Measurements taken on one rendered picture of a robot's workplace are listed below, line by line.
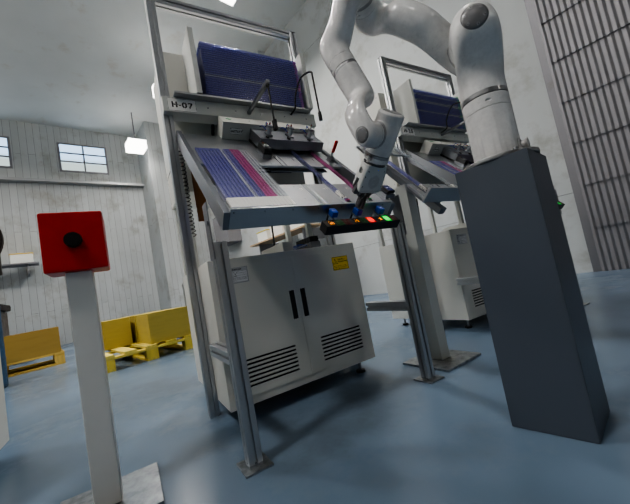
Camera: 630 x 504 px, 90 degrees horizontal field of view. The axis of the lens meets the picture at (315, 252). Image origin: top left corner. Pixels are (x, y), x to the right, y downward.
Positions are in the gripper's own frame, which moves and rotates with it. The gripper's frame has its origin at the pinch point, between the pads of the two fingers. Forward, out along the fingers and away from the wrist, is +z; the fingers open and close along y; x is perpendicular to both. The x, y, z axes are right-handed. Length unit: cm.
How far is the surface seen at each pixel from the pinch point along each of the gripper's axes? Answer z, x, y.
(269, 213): 3.7, 2.3, -34.3
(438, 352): 59, -37, 42
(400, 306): 39.2, -20.9, 22.0
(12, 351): 338, 269, -199
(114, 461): 55, -31, -84
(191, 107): -6, 81, -41
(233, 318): 26, -18, -51
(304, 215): 5.3, 2.3, -21.1
